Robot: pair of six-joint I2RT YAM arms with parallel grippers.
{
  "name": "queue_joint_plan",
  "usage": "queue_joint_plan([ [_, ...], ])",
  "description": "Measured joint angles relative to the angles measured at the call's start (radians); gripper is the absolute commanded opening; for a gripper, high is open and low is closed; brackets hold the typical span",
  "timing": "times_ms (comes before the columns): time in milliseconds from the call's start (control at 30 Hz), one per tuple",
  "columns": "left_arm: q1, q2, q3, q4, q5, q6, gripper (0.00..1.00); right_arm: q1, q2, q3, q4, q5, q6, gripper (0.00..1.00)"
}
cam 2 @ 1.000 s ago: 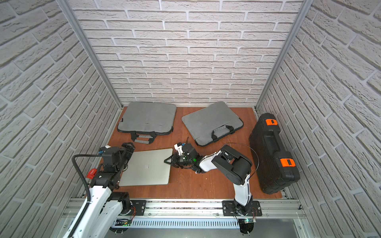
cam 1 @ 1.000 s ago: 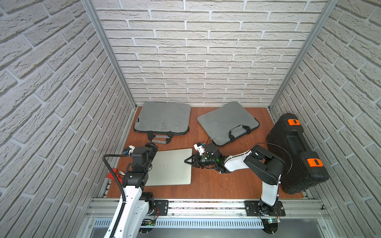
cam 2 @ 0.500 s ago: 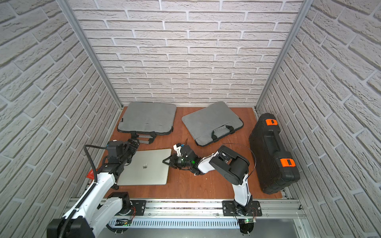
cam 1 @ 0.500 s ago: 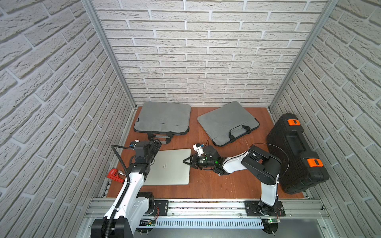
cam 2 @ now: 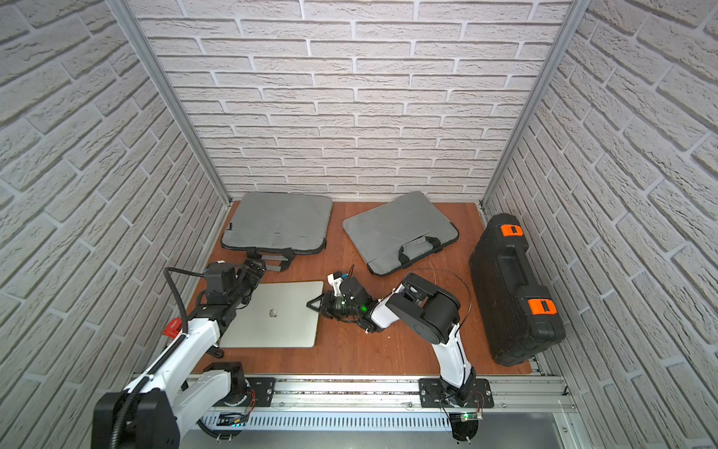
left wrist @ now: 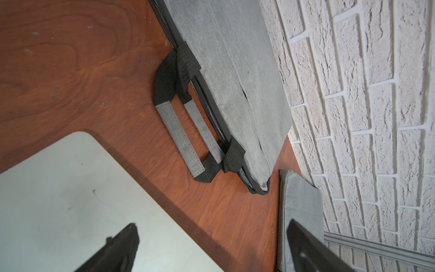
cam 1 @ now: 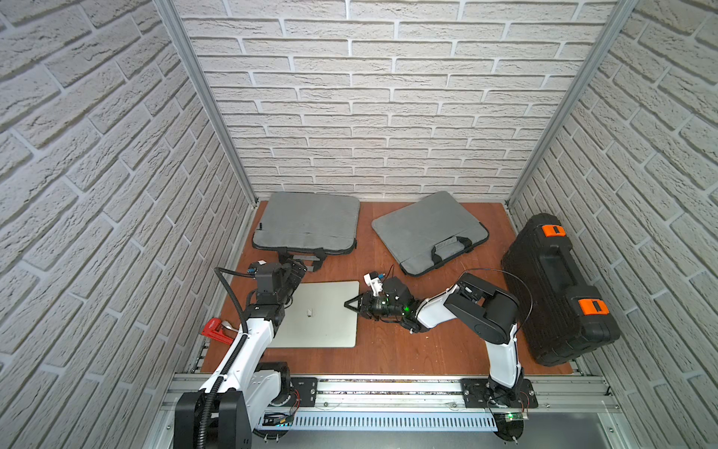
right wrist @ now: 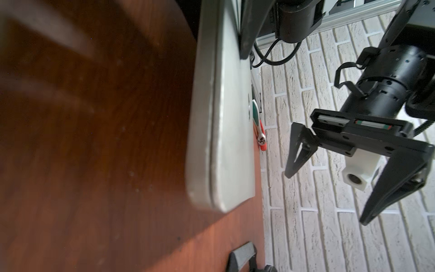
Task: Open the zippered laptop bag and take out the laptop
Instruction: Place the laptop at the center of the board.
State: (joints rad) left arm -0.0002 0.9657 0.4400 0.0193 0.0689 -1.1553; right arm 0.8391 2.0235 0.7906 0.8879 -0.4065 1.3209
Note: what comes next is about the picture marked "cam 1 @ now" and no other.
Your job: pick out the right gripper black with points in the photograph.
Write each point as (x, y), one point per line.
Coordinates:
(366, 307)

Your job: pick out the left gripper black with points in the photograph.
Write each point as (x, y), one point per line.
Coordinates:
(293, 269)

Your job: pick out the silver laptop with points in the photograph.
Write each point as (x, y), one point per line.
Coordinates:
(317, 317)

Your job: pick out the grey laptop bag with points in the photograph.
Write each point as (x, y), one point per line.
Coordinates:
(320, 225)
(430, 233)

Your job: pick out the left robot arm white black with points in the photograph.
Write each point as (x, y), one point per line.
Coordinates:
(231, 404)

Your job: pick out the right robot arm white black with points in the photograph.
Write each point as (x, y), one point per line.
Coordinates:
(484, 308)

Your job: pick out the left green circuit board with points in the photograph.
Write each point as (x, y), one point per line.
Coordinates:
(278, 420)

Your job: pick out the black tool case orange latches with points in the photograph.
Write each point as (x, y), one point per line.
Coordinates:
(562, 316)

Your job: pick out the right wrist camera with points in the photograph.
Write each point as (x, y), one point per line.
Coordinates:
(374, 281)

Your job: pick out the red handled pliers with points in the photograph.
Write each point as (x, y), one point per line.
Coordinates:
(220, 331)

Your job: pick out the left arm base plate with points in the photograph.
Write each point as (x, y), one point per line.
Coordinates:
(301, 389)

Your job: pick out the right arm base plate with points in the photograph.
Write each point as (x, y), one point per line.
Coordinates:
(485, 393)

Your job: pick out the aluminium front rail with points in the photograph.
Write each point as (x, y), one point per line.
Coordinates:
(396, 396)

